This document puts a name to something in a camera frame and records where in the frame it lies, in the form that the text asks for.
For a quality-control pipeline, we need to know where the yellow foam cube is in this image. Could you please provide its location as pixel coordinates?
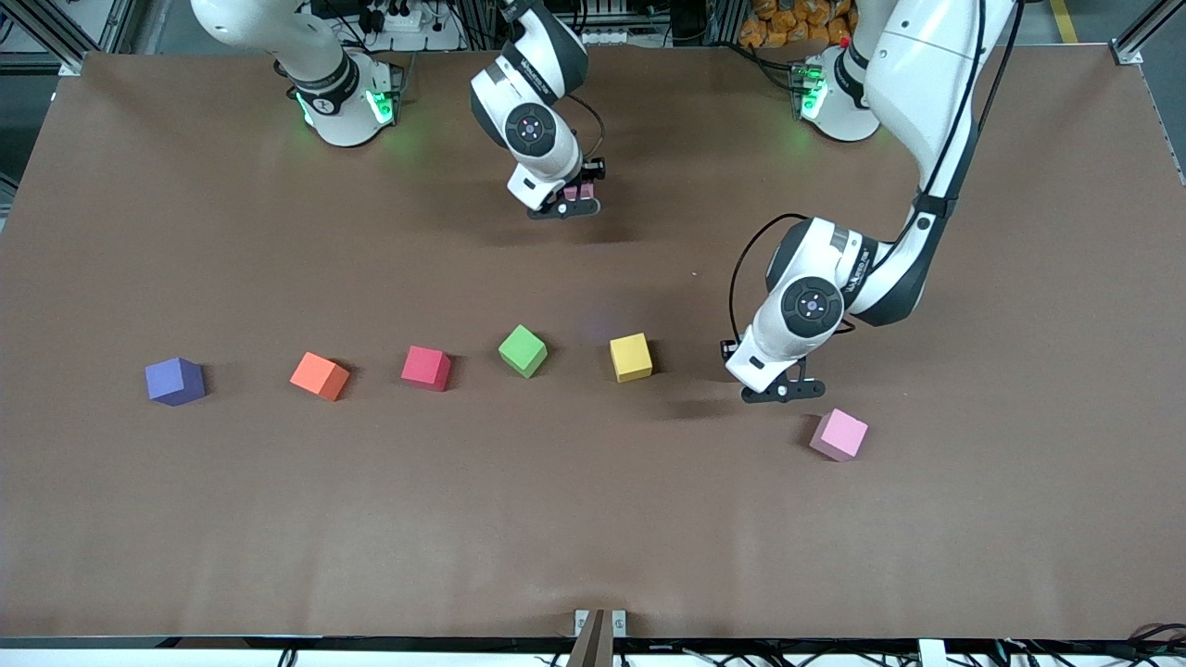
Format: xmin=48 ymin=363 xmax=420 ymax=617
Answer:
xmin=609 ymin=333 xmax=654 ymax=384

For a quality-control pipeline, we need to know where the green foam cube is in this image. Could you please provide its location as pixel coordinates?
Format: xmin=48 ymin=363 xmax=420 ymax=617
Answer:
xmin=498 ymin=324 xmax=549 ymax=380

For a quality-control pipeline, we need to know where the red foam cube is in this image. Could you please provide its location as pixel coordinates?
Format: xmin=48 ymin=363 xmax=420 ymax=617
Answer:
xmin=400 ymin=346 xmax=453 ymax=393

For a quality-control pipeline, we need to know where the large table cover sheet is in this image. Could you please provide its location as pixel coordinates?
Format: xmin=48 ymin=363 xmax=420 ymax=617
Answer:
xmin=0 ymin=46 xmax=1186 ymax=642

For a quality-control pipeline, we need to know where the pile of orange objects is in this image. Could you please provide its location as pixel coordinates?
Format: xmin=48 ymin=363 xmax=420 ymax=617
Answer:
xmin=738 ymin=0 xmax=858 ymax=49

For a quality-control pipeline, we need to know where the white power strip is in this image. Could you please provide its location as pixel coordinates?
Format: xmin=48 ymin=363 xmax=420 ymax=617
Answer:
xmin=315 ymin=0 xmax=436 ymax=33

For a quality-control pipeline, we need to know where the orange foam cube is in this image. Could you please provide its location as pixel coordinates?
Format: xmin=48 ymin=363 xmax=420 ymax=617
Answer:
xmin=289 ymin=351 xmax=351 ymax=403

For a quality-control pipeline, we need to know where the purple foam cube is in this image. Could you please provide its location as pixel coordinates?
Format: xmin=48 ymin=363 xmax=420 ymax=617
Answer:
xmin=145 ymin=357 xmax=207 ymax=408

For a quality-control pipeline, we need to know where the metal bracket with wooden stick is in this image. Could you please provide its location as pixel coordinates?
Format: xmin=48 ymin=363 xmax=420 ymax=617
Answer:
xmin=574 ymin=609 xmax=627 ymax=667

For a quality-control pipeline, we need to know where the bundle of cables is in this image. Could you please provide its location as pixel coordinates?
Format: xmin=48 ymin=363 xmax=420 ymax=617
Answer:
xmin=1126 ymin=623 xmax=1186 ymax=663

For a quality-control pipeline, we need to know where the aluminium frame profile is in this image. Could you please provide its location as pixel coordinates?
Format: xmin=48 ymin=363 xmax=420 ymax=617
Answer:
xmin=0 ymin=0 xmax=103 ymax=75
xmin=1112 ymin=0 xmax=1186 ymax=66

